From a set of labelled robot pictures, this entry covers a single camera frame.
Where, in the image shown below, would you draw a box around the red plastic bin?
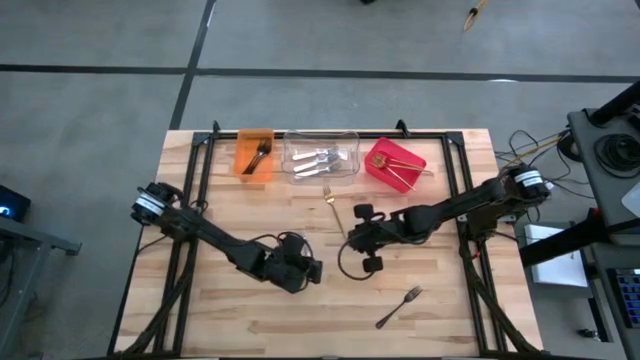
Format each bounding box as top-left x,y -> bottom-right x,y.
363,136 -> 429,195

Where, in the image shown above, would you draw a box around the coiled black cable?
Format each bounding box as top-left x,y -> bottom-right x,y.
593,133 -> 640,180

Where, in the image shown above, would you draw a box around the black floor cables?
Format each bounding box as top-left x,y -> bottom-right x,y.
494,128 -> 576,196

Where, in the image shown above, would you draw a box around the keypad with blue keys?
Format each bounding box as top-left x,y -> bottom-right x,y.
607,267 -> 640,326

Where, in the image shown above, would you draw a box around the yellow floor cable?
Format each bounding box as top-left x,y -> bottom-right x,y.
499,133 -> 571,170

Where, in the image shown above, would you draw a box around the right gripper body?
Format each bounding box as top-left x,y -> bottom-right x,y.
348,203 -> 402,256

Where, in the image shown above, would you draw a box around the black box with blue light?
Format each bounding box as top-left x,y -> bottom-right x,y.
0,184 -> 32,224

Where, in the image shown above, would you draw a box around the white box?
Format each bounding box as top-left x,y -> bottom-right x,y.
523,223 -> 590,289

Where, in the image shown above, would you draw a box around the orange plastic bin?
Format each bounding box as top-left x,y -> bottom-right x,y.
233,127 -> 276,185

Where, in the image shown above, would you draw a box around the white paper sheet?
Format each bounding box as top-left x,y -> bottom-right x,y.
622,180 -> 640,219

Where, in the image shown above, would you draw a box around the black diagonal beam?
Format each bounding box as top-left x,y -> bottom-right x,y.
518,207 -> 609,269

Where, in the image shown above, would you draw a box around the yellow black floor tool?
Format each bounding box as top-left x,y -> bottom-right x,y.
462,0 -> 489,34

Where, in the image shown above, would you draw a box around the clear plastic bin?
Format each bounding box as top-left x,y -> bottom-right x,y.
281,129 -> 362,187

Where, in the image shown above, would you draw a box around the grey side table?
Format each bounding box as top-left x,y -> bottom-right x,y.
0,214 -> 82,359

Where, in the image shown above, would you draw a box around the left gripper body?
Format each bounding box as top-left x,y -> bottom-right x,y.
269,230 -> 314,295

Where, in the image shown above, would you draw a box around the grey equipment cart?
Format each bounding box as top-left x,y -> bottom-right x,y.
567,107 -> 640,360

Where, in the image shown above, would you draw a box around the black post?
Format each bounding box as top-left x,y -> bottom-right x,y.
588,82 -> 640,126

